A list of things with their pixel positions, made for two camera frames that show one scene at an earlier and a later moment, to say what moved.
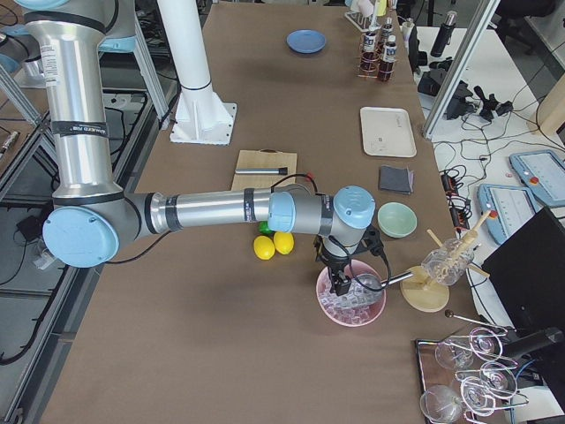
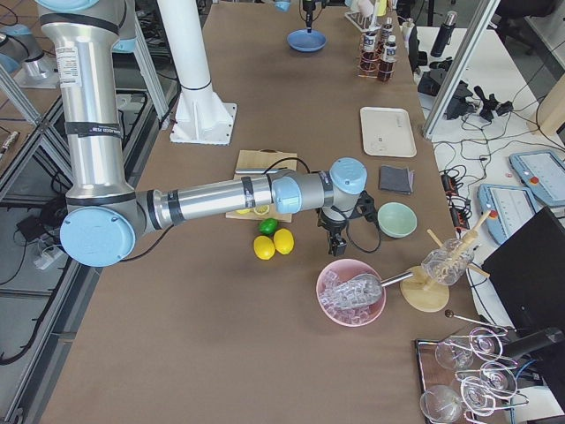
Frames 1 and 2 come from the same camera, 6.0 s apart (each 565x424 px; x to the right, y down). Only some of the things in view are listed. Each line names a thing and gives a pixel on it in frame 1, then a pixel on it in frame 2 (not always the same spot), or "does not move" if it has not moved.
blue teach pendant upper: x=543 y=173 does not move
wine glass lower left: x=440 y=405 does not move
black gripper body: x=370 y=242 to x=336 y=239
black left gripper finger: x=342 y=283 to x=338 y=246
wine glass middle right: x=498 y=379 does not move
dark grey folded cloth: x=396 y=179 does not move
